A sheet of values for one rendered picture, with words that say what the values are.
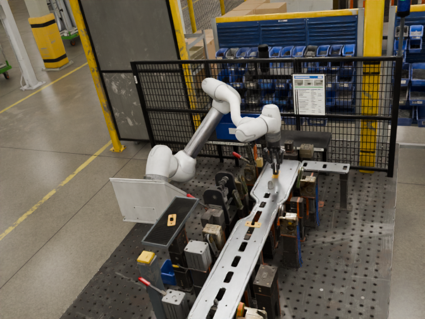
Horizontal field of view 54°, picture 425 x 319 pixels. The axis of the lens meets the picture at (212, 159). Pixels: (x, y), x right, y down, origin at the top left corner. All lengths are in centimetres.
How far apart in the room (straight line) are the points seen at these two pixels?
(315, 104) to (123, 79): 265
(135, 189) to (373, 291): 152
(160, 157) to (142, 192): 26
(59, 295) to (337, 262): 224
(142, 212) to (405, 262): 197
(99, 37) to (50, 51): 488
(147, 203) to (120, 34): 242
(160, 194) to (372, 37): 160
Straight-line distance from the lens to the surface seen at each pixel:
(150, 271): 196
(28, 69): 899
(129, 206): 289
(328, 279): 238
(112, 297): 251
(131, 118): 516
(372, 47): 278
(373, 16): 273
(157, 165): 278
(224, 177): 231
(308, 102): 293
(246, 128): 227
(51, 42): 973
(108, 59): 499
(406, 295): 330
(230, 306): 189
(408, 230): 380
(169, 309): 191
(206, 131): 288
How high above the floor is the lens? 244
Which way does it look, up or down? 30 degrees down
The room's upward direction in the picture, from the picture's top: 10 degrees counter-clockwise
